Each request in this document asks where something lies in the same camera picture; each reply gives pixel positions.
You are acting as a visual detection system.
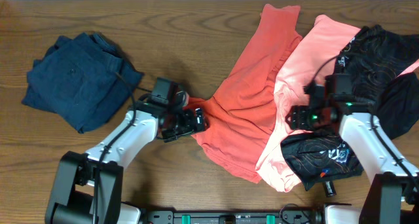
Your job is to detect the black coiled base cable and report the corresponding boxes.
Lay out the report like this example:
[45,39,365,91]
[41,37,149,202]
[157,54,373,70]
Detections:
[279,203,315,224]

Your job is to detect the folded navy blue pants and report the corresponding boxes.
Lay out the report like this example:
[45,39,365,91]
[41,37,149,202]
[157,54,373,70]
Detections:
[22,33,143,134]

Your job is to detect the black patterned shirt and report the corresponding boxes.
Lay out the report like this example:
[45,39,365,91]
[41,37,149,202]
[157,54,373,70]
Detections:
[281,25,418,190]

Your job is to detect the black base rail green buttons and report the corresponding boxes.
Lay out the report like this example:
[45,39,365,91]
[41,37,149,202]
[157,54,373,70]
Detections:
[139,207,325,224]

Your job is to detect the light salmon pink shirt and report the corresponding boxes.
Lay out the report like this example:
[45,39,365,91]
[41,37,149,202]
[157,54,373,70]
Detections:
[255,14,419,193]

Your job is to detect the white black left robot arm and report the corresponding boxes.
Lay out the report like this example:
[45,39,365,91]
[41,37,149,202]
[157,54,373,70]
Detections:
[45,101,206,224]

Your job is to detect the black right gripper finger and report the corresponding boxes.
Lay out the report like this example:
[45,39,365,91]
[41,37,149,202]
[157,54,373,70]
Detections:
[285,119,299,130]
[287,105,299,118]

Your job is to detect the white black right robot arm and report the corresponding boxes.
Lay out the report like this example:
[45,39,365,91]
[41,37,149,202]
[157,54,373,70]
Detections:
[285,84,418,223]

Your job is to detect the orange red t-shirt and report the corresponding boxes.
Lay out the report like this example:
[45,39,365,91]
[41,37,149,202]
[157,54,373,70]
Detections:
[189,4,302,183]

